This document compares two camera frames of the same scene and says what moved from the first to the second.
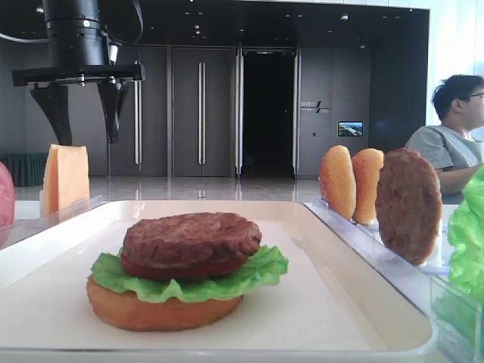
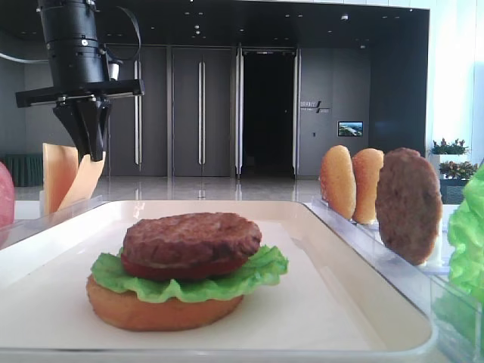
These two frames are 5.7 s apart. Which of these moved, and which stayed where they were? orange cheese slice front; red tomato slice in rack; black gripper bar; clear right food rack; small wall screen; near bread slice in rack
Moved: black gripper bar; orange cheese slice front
Stayed: clear right food rack; small wall screen; red tomato slice in rack; near bread slice in rack
